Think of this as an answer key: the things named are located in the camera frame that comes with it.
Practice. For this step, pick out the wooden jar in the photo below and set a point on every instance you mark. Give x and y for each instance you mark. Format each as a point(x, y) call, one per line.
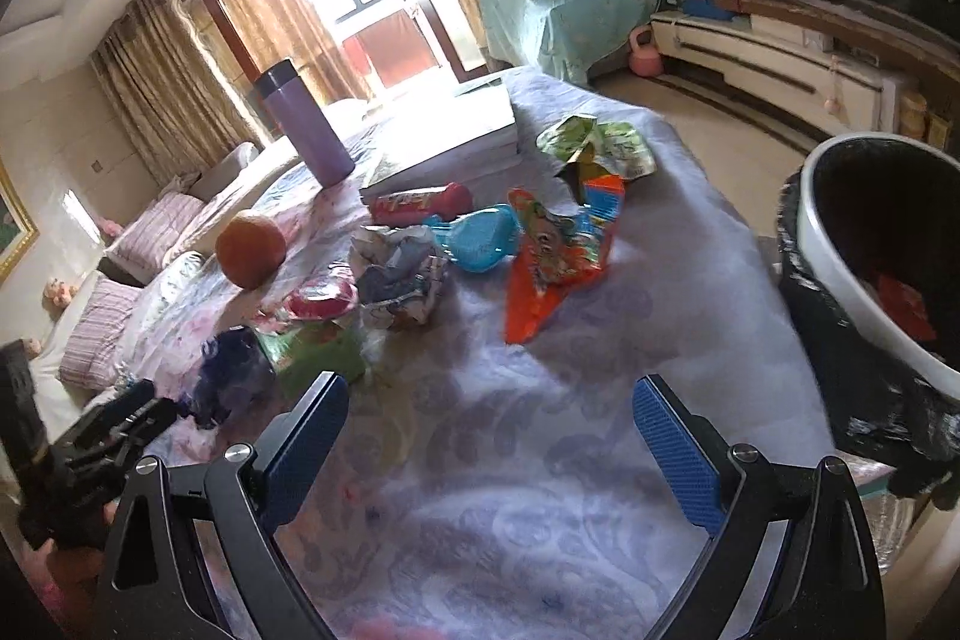
point(913, 115)

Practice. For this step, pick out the white television cabinet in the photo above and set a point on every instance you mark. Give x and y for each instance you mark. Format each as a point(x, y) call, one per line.
point(750, 51)

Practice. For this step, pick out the red candy tube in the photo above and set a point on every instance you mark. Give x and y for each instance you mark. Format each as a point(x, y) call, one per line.
point(416, 205)

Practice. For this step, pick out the red wrapper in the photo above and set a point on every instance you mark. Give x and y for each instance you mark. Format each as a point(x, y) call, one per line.
point(904, 306)

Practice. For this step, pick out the orange snack wrapper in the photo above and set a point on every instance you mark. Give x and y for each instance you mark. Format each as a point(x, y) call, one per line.
point(555, 265)

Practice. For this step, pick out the crumpled printed paper wrapper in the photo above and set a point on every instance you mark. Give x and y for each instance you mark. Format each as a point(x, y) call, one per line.
point(397, 280)

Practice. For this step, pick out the gold framed painting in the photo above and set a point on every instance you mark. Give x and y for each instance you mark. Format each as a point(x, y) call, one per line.
point(11, 227)

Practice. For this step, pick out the purple thermos bottle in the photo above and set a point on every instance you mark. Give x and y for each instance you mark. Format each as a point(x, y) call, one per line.
point(307, 130)

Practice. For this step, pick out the green snack wrapper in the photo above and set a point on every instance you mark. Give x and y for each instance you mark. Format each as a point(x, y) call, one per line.
point(615, 149)

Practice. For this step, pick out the blue plastic scoop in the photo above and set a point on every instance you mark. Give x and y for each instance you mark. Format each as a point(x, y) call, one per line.
point(476, 242)

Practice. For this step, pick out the dark blue plastic bag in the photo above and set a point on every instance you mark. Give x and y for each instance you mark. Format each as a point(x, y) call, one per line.
point(225, 377)

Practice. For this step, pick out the orange fruit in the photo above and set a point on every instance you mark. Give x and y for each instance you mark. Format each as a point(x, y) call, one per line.
point(251, 250)

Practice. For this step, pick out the pink kettlebell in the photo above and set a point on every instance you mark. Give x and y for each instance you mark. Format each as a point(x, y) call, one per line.
point(643, 59)

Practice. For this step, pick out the beige sofa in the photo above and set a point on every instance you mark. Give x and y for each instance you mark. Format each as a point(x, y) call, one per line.
point(225, 168)

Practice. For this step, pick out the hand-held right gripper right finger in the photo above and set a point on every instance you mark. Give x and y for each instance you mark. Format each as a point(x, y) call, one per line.
point(679, 460)

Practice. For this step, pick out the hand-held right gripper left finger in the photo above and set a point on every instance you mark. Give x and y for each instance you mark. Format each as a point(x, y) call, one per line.
point(300, 452)

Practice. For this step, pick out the pink striped pillow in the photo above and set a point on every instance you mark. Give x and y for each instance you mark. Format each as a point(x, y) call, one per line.
point(97, 332)
point(157, 231)

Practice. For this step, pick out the small teddy bear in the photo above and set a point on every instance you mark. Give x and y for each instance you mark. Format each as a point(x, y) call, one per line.
point(60, 293)

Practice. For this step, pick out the floral tablecloth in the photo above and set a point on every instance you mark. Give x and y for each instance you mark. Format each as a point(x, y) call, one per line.
point(487, 460)

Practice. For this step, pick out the white floral pillow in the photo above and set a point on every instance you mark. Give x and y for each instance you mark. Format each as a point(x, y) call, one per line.
point(169, 287)

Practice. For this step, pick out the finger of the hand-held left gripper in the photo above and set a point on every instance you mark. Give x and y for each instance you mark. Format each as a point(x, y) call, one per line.
point(150, 426)
point(127, 398)

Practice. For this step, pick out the teal covered armchair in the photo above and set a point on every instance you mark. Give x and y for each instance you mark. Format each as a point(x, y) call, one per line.
point(562, 3)

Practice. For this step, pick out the white bin with black bag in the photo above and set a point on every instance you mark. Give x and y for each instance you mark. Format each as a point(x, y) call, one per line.
point(840, 325)

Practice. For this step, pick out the sheer beige curtain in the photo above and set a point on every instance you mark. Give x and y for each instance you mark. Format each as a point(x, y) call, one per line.
point(277, 10)

